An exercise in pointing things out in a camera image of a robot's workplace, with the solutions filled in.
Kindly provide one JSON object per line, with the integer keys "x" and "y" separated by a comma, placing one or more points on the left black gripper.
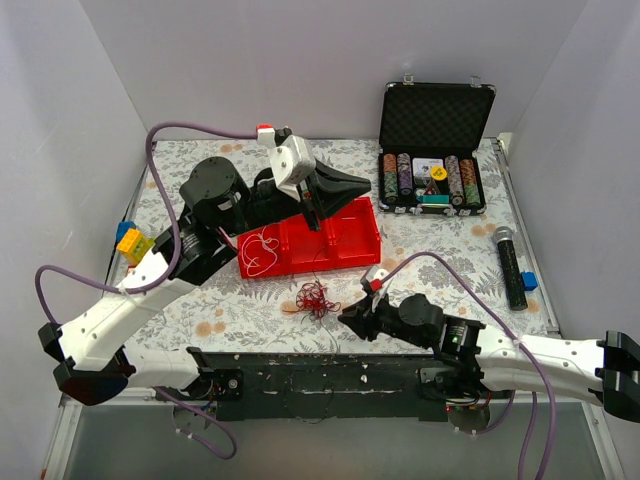
{"x": 310, "y": 201}

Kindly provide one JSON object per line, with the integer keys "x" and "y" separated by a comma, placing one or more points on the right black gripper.
{"x": 373, "y": 317}

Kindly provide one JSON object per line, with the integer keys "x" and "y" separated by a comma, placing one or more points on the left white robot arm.
{"x": 94, "y": 364}

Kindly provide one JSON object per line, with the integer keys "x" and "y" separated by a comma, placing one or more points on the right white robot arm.
{"x": 603, "y": 372}

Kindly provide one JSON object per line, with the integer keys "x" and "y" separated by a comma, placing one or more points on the red three-compartment tray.
{"x": 349, "y": 239}

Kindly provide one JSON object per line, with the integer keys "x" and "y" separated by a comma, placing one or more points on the black poker chip case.
{"x": 428, "y": 140}

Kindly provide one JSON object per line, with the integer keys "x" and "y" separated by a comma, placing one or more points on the black microphone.
{"x": 514, "y": 286}

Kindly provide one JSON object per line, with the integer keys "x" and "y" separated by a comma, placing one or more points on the small blue block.
{"x": 529, "y": 281}

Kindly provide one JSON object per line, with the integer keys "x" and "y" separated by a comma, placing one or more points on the yellow green toy brick house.
{"x": 132, "y": 243}

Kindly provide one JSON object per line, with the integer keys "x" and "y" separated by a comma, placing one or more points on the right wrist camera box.
{"x": 372, "y": 282}

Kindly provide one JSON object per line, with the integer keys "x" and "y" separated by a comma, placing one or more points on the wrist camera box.
{"x": 372, "y": 282}
{"x": 291, "y": 163}

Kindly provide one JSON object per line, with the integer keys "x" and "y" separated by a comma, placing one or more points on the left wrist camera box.
{"x": 291, "y": 163}

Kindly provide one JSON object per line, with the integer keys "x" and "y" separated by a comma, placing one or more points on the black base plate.
{"x": 315, "y": 387}

